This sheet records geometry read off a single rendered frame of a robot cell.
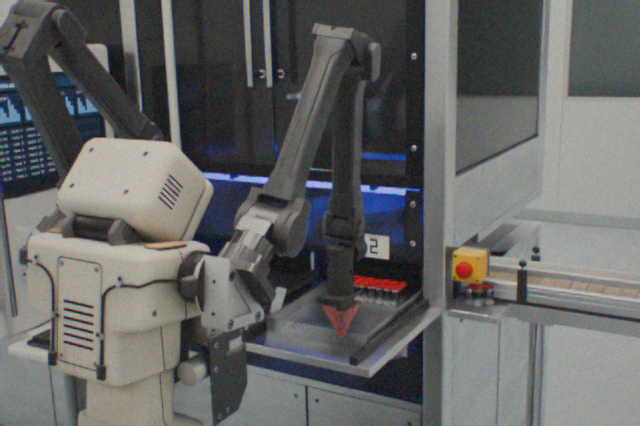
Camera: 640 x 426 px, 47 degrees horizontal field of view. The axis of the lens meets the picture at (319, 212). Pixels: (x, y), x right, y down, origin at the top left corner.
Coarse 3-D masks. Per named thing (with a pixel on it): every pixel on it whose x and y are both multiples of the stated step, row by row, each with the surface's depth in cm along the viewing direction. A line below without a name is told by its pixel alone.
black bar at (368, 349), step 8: (416, 304) 182; (424, 304) 184; (408, 312) 177; (416, 312) 180; (400, 320) 172; (408, 320) 176; (384, 328) 167; (392, 328) 168; (400, 328) 172; (376, 336) 163; (384, 336) 164; (368, 344) 159; (376, 344) 160; (360, 352) 155; (368, 352) 157; (352, 360) 153; (360, 360) 154
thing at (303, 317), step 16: (320, 288) 194; (288, 304) 180; (304, 304) 187; (320, 304) 189; (368, 304) 188; (400, 304) 188; (272, 320) 172; (288, 320) 179; (304, 320) 179; (320, 320) 178; (352, 320) 178; (368, 320) 177; (384, 320) 168; (304, 336) 168; (320, 336) 166; (336, 336) 164; (352, 336) 162; (368, 336) 161
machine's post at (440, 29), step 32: (448, 0) 168; (448, 32) 170; (448, 64) 171; (448, 96) 173; (448, 128) 175; (448, 160) 177; (448, 192) 179; (448, 224) 181; (448, 256) 183; (448, 288) 185; (448, 320) 188; (448, 352) 190; (448, 384) 192; (448, 416) 195
